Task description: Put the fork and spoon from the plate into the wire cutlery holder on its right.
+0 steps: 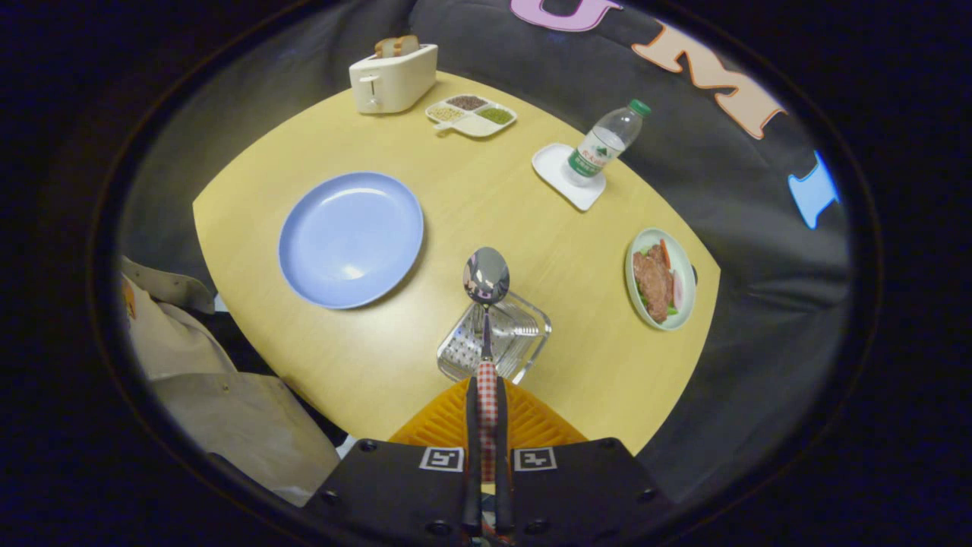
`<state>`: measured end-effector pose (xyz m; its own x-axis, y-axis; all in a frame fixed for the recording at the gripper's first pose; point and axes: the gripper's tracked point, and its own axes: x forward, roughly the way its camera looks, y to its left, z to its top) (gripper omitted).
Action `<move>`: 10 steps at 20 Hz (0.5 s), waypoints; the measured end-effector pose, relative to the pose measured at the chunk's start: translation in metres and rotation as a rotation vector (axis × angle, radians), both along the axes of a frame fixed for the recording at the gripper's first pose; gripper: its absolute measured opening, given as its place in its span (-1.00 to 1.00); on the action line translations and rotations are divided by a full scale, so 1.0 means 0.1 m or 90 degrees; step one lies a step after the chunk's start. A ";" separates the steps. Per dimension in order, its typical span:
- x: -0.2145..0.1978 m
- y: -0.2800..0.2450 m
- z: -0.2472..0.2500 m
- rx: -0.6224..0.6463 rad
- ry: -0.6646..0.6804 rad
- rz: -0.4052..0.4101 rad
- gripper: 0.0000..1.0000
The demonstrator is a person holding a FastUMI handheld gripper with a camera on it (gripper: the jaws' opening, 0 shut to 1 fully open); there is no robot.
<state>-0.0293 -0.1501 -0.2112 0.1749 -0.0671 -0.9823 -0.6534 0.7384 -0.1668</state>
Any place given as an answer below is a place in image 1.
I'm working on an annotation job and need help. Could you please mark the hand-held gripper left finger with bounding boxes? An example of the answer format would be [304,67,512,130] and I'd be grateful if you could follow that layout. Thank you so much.
[304,376,484,537]

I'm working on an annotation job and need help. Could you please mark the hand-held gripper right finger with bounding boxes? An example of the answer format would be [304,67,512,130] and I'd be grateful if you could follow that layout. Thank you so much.
[495,376,674,537]

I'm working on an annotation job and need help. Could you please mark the spoon with red checked handle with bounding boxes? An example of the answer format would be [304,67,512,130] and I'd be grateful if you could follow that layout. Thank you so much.
[462,246,511,487]

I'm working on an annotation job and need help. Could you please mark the green plate with meat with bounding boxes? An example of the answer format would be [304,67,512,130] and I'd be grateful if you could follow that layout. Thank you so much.
[624,227,698,332]

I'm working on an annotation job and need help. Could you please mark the person's beige clothing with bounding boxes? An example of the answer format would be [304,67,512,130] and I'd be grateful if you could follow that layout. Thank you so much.
[118,255,341,507]

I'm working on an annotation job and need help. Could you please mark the blue round plate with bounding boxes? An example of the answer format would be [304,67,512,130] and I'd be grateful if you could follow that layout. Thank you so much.
[277,171,425,311]

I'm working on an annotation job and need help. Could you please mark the white square coaster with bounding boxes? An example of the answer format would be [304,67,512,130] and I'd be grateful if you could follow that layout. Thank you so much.
[531,142,608,212]

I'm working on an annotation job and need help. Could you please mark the clear water bottle green cap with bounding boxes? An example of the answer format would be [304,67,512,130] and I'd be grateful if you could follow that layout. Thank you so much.
[562,99,652,188]

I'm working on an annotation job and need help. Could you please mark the white divided dish with beans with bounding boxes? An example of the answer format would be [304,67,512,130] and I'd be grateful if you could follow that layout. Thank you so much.
[425,93,518,138]

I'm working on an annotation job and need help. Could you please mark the cream toaster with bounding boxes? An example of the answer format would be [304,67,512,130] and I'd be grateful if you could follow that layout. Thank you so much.
[349,43,440,115]

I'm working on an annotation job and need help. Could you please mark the metal wire drainer basket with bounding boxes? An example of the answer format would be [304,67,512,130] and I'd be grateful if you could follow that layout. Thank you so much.
[437,291,553,385]

